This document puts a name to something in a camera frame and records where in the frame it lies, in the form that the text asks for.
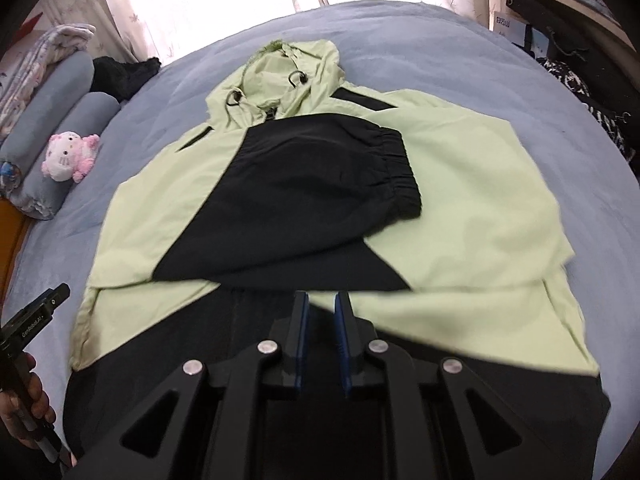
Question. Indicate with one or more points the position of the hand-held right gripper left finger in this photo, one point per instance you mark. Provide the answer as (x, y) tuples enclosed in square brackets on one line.
[(302, 320)]

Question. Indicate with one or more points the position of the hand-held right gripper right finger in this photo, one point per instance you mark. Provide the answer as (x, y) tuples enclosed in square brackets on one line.
[(342, 320)]

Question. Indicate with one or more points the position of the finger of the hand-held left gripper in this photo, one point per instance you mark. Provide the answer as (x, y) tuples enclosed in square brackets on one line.
[(57, 295)]

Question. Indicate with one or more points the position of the green and black hooded jacket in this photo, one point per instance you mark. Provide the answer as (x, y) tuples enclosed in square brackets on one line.
[(475, 185)]

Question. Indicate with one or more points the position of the person's left hand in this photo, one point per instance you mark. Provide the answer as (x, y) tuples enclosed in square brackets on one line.
[(37, 390)]

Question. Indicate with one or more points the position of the pink and white plush toy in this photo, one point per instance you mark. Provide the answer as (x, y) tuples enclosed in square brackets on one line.
[(67, 157)]

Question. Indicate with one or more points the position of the grey-blue rolled pillow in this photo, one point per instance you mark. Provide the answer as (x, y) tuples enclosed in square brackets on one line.
[(85, 115), (55, 90)]

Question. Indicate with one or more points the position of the black fluffy cloth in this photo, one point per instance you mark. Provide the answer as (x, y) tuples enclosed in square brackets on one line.
[(125, 77)]

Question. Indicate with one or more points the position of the patterned folded blanket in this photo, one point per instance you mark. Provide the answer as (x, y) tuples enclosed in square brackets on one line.
[(45, 50)]

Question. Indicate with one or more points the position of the bed with blue sheet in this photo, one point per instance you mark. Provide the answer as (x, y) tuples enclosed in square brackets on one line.
[(450, 50)]

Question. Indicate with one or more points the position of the white floral curtain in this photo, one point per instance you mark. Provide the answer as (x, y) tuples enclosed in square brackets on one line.
[(200, 0)]

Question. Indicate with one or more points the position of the black and white printed cloth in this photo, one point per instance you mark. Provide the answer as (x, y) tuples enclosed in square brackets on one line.
[(595, 105)]

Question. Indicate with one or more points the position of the white printed cardboard box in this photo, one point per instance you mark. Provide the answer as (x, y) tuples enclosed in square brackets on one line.
[(512, 30)]

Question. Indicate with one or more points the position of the black bag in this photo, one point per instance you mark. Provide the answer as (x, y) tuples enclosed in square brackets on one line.
[(565, 25)]

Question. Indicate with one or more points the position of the wooden bookshelf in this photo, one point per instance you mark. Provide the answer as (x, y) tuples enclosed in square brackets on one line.
[(600, 15)]

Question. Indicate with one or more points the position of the wooden bed frame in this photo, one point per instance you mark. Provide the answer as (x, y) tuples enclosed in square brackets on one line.
[(10, 240)]

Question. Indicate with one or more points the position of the red wall shelf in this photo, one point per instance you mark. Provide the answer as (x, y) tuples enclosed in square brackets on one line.
[(31, 24)]

